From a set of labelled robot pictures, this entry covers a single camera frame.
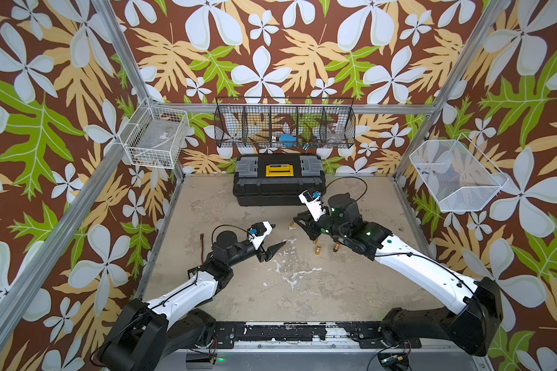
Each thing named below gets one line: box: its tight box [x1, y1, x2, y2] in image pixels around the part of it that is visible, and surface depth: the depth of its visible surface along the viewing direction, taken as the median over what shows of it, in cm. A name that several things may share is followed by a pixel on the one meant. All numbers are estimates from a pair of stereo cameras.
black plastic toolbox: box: [232, 153, 326, 207], surface depth 100 cm
